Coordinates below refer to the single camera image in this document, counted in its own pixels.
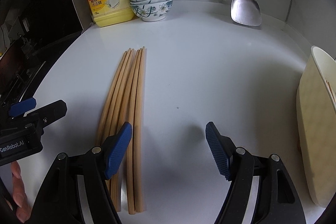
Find bottom floral ceramic bowl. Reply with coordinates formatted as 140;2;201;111
130;0;173;22

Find wooden chopstick two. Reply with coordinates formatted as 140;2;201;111
101;48;134;143

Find wooden chopstick four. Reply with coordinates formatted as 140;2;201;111
122;49;141;214

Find wooden chopstick five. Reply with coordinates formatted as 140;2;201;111
126;47;146;214

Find steel spatula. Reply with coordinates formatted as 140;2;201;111
230;0;261;27

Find wooden chopstick one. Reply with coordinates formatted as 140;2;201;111
95;50;130;145

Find wooden chopstick six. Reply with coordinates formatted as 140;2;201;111
133;47;146;213

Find cream plastic utensil holder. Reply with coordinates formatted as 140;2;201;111
296;46;335;208

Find person's left hand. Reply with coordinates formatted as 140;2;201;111
10;161;32;223

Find wooden chopstick three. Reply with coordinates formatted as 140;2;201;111
105;49;140;193

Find chopsticks inside holder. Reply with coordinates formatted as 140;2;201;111
325;80;336;104

